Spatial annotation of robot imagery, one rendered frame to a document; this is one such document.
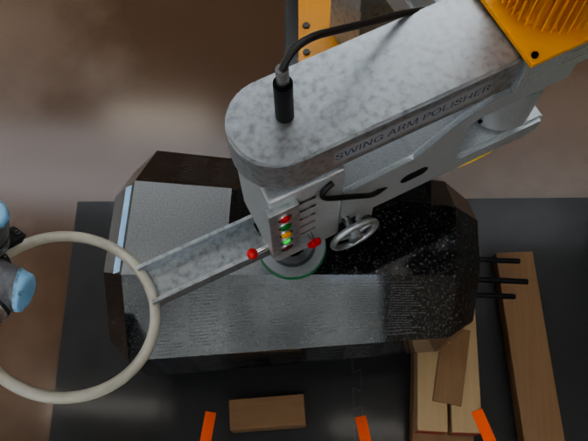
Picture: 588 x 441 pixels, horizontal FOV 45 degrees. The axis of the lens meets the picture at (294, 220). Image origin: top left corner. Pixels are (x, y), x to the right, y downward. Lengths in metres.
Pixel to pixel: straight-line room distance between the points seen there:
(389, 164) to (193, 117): 1.84
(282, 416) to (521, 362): 1.00
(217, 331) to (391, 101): 1.16
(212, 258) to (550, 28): 1.08
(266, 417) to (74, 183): 1.43
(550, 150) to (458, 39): 1.97
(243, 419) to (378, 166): 1.42
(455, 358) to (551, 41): 1.54
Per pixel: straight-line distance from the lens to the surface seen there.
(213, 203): 2.38
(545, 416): 3.06
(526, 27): 1.66
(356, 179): 1.77
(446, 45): 1.62
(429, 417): 2.83
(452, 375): 2.85
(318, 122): 1.49
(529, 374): 3.06
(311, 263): 2.22
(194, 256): 2.04
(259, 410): 2.88
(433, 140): 1.79
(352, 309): 2.34
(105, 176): 3.44
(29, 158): 3.60
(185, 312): 2.37
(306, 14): 2.80
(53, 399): 1.88
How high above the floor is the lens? 2.99
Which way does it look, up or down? 68 degrees down
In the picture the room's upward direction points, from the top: 3 degrees counter-clockwise
